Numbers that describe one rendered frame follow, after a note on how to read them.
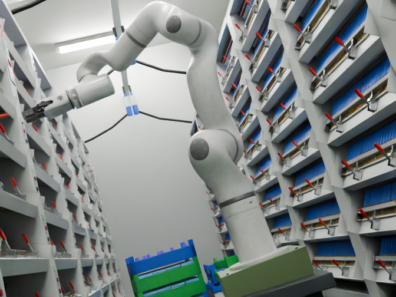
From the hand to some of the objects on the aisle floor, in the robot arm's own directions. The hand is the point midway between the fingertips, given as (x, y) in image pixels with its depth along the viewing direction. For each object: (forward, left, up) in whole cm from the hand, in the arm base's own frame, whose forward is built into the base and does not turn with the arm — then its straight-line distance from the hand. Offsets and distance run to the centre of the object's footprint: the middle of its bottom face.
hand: (29, 115), depth 170 cm
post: (+24, -21, -104) cm, 108 cm away
